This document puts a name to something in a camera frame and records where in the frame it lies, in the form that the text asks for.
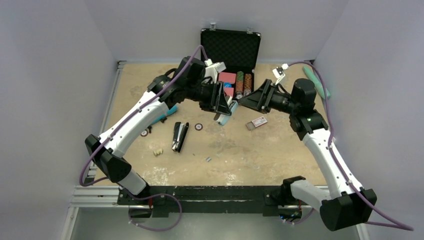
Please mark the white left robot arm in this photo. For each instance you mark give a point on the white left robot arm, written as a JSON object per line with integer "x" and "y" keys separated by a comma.
{"x": 193, "y": 79}

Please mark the blue marker pen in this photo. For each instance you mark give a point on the blue marker pen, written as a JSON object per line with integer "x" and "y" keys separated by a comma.
{"x": 163, "y": 117}

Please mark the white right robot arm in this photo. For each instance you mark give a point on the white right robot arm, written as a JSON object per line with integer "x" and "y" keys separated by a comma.
{"x": 346, "y": 203}

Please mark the black stapler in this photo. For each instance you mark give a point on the black stapler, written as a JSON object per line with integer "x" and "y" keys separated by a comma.
{"x": 179, "y": 134}

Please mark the pink card deck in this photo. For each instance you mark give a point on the pink card deck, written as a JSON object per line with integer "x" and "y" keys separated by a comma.
{"x": 227, "y": 77}

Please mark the small beige staple strip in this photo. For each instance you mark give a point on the small beige staple strip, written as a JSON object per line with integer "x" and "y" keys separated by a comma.
{"x": 158, "y": 152}

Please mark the black poker chip case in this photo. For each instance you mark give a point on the black poker chip case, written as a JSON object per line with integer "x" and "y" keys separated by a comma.
{"x": 238, "y": 50}

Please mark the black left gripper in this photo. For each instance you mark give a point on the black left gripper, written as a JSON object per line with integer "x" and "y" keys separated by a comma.
{"x": 216, "y": 102}

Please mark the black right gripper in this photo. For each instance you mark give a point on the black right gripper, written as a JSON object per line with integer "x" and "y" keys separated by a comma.
{"x": 256, "y": 100}

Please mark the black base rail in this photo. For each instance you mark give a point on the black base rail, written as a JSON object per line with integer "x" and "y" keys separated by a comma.
{"x": 160, "y": 201}

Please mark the staple box red white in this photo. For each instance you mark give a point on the staple box red white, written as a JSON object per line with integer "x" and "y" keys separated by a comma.
{"x": 253, "y": 124}

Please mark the aluminium frame rail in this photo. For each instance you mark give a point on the aluminium frame rail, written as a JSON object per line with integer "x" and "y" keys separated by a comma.
{"x": 106, "y": 196}

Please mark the teal green cylinder tool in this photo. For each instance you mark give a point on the teal green cylinder tool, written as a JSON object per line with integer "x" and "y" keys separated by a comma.
{"x": 317, "y": 83}

